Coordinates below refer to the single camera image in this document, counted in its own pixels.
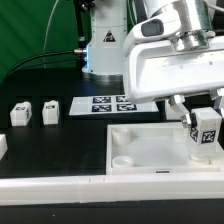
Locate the white block left edge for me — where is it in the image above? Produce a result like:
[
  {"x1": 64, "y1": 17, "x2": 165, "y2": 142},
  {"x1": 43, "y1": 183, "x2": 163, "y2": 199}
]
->
[{"x1": 0, "y1": 134, "x2": 8, "y2": 160}]

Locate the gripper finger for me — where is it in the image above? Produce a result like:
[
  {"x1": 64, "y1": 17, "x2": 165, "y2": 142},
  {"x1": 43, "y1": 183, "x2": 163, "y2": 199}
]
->
[
  {"x1": 168, "y1": 95, "x2": 192, "y2": 128},
  {"x1": 210, "y1": 88, "x2": 224, "y2": 109}
]

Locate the white square table top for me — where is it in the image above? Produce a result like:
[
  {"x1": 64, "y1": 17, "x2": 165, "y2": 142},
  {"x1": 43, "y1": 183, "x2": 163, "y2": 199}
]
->
[{"x1": 106, "y1": 122, "x2": 222, "y2": 175}]

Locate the white front fence wall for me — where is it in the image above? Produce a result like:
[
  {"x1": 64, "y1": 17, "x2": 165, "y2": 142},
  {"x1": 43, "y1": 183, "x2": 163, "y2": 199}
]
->
[{"x1": 0, "y1": 172, "x2": 224, "y2": 206}]

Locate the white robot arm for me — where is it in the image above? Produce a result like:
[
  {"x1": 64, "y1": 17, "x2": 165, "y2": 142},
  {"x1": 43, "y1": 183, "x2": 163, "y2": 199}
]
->
[{"x1": 83, "y1": 0, "x2": 224, "y2": 126}]

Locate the black thick cable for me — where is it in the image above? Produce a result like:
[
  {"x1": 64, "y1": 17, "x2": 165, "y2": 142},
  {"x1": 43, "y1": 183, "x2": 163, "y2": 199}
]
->
[{"x1": 7, "y1": 49, "x2": 84, "y2": 77}]

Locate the grey thin cable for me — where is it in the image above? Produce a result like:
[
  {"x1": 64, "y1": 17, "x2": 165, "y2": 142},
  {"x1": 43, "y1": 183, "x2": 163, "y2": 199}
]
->
[{"x1": 43, "y1": 0, "x2": 61, "y2": 69}]

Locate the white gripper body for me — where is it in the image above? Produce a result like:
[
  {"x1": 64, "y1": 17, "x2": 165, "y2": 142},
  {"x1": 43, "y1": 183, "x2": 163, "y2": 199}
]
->
[{"x1": 123, "y1": 18, "x2": 224, "y2": 103}]

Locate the white marker sheet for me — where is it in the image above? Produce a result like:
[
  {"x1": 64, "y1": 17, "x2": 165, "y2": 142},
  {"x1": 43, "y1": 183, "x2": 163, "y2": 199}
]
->
[{"x1": 69, "y1": 95, "x2": 158, "y2": 116}]

